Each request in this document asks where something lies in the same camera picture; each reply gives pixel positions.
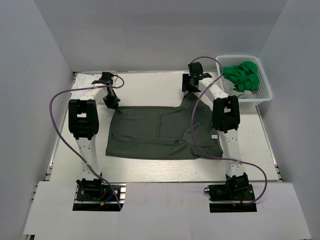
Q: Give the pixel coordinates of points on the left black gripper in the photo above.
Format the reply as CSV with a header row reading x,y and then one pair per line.
x,y
114,104

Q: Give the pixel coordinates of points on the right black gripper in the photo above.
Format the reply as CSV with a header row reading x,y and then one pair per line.
x,y
186,77

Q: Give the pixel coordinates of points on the dark grey t-shirt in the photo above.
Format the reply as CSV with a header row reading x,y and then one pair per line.
x,y
163,132

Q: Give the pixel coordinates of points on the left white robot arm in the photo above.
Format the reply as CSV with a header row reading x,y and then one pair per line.
x,y
83,120

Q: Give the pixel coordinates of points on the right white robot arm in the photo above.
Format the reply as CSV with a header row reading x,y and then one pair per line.
x,y
225,119

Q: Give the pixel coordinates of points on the white folded t-shirt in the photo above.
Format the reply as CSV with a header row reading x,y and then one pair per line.
x,y
83,81

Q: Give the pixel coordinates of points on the grey t-shirt in basket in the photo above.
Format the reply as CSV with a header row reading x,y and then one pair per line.
x,y
228,87

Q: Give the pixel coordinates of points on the white plastic basket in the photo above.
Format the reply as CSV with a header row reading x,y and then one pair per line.
x,y
264,93

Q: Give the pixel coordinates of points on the green t-shirt in basket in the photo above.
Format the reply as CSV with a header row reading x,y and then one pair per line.
x,y
244,76

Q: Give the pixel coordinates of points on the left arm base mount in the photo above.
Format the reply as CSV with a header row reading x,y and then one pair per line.
x,y
97,196

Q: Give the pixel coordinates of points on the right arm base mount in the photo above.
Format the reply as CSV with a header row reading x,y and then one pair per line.
x,y
222,200

